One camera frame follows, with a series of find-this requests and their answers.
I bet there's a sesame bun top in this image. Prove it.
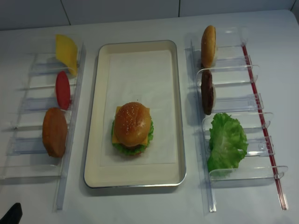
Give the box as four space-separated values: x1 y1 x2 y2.
114 101 152 146

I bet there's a brown meat patty on burger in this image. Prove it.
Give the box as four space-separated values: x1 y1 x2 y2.
121 144 142 151

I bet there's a yellow cheese slice on burger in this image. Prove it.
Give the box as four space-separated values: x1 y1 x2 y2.
113 105 150 147

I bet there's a green lettuce on burger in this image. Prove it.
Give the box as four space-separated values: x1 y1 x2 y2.
111 120 154 156

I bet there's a brown meat patty in rack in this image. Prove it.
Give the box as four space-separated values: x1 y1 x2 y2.
200 70 214 115

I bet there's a green lettuce leaf in rack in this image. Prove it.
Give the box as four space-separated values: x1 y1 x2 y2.
207 113 248 172

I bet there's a red tomato slice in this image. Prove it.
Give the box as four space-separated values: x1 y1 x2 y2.
55 71 71 110

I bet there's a yellow cheese slice in rack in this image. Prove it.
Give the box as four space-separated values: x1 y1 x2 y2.
56 35 78 77

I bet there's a white tray liner paper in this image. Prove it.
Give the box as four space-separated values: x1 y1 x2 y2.
99 50 178 166

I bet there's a cream metal tray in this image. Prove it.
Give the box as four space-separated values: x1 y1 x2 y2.
84 40 186 188

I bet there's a clear acrylic right rack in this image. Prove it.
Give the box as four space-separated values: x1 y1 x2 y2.
185 27 289 213

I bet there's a clear acrylic rack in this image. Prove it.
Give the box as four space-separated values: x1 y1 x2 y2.
0 37 86 210
185 27 289 213

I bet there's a bun top in rack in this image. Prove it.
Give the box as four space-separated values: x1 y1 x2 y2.
201 25 216 68

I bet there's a brown bun bottom slice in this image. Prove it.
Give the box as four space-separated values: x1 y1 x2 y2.
42 107 68 158

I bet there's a clear acrylic left rack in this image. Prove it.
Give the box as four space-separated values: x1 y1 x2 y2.
0 37 86 210

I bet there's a black left gripper tip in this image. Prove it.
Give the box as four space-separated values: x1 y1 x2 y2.
0 203 23 224

